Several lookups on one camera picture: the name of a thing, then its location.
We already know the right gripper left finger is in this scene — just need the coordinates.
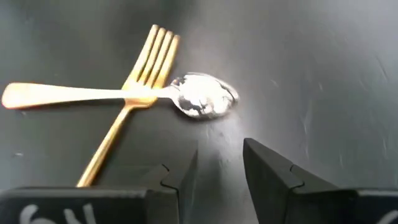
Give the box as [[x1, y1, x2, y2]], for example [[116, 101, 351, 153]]
[[0, 139, 199, 224]]

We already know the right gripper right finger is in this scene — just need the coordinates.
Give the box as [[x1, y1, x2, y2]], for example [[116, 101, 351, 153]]
[[243, 138, 398, 224]]

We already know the gold fork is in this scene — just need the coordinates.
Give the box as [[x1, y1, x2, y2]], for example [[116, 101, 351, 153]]
[[76, 24, 181, 188]]

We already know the silver spoon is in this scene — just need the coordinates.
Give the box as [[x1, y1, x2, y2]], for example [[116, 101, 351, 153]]
[[1, 72, 240, 121]]

